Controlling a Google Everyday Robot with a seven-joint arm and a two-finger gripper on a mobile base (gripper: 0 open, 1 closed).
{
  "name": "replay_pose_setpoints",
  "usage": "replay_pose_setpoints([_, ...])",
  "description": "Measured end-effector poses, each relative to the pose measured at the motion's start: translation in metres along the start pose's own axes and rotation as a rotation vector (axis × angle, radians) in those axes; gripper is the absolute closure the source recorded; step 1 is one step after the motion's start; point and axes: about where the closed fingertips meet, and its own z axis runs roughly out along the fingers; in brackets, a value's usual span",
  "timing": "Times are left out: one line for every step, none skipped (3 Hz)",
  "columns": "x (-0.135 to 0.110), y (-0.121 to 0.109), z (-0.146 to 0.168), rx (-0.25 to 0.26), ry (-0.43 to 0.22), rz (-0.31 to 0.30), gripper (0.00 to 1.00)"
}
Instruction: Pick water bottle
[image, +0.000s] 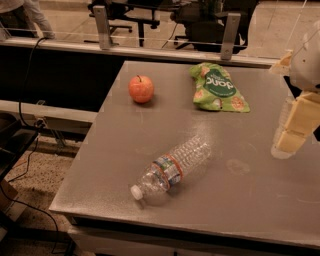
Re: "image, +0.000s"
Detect left metal bracket post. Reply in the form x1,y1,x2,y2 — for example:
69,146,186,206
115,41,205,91
93,5,115,50

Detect green snack bag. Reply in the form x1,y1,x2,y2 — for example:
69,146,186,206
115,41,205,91
189,62,250,113

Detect red apple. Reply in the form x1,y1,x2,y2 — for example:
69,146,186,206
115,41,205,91
128,75,154,103

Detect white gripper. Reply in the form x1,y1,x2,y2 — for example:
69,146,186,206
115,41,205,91
269,21,320,159

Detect right metal bracket post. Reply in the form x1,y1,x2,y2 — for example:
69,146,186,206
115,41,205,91
221,13,241,61

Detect clear plastic water bottle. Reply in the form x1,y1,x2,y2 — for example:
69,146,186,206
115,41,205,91
130,136,211,200

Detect metal bracket post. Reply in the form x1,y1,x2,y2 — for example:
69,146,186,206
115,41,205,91
221,13,241,61
93,5,115,50

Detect black cable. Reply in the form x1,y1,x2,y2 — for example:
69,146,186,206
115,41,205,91
0,36,68,255

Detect person legs in background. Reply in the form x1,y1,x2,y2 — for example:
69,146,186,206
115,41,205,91
0,0,56,39

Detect black cart at left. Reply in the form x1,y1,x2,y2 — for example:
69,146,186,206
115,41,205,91
0,113,38,181

